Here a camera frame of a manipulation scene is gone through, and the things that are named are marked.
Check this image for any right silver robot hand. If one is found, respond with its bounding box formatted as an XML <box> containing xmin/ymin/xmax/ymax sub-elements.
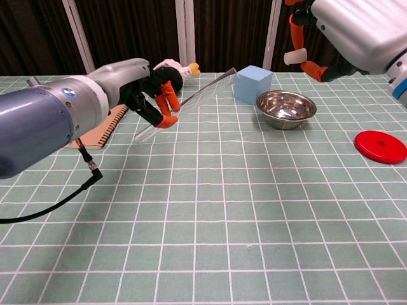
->
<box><xmin>284</xmin><ymin>0</ymin><xmax>407</xmax><ymax>83</ymax></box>

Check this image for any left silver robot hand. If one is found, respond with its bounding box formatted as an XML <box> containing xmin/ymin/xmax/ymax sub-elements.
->
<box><xmin>87</xmin><ymin>57</ymin><xmax>182</xmax><ymax>128</ymax></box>

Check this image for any small white rubber stopper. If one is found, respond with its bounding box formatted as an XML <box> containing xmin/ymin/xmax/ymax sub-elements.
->
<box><xmin>284</xmin><ymin>48</ymin><xmax>308</xmax><ymax>66</ymax></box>

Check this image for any transparent glass test tube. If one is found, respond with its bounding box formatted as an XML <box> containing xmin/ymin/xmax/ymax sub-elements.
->
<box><xmin>133</xmin><ymin>67</ymin><xmax>238</xmax><ymax>146</ymax></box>

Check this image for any dark brown curtain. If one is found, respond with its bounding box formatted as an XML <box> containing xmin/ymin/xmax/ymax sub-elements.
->
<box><xmin>0</xmin><ymin>0</ymin><xmax>407</xmax><ymax>76</ymax></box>

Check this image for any white plush doll black head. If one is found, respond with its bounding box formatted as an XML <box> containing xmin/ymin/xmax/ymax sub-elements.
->
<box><xmin>152</xmin><ymin>58</ymin><xmax>202</xmax><ymax>96</ymax></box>

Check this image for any brown spiral notebook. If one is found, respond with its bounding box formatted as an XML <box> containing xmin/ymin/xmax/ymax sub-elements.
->
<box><xmin>65</xmin><ymin>104</ymin><xmax>130</xmax><ymax>150</ymax></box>

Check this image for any stainless steel bowl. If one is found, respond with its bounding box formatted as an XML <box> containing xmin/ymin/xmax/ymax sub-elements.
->
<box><xmin>256</xmin><ymin>90</ymin><xmax>317</xmax><ymax>130</ymax></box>

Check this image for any light blue foam cube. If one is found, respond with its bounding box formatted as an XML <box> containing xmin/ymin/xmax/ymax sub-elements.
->
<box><xmin>234</xmin><ymin>65</ymin><xmax>274</xmax><ymax>105</ymax></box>

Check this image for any red plastic disc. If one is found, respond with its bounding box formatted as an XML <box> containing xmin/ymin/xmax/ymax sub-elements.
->
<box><xmin>354</xmin><ymin>130</ymin><xmax>407</xmax><ymax>165</ymax></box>

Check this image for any green checkered tablecloth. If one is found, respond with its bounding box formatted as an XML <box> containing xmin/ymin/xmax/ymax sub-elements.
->
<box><xmin>0</xmin><ymin>67</ymin><xmax>407</xmax><ymax>305</ymax></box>

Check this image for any white frame post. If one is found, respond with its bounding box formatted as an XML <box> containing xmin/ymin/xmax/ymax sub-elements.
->
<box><xmin>62</xmin><ymin>0</ymin><xmax>97</xmax><ymax>76</ymax></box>
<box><xmin>175</xmin><ymin>0</ymin><xmax>197</xmax><ymax>69</ymax></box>
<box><xmin>262</xmin><ymin>0</ymin><xmax>283</xmax><ymax>71</ymax></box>

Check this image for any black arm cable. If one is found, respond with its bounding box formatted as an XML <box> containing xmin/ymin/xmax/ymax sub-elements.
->
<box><xmin>0</xmin><ymin>139</ymin><xmax>104</xmax><ymax>225</ymax></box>

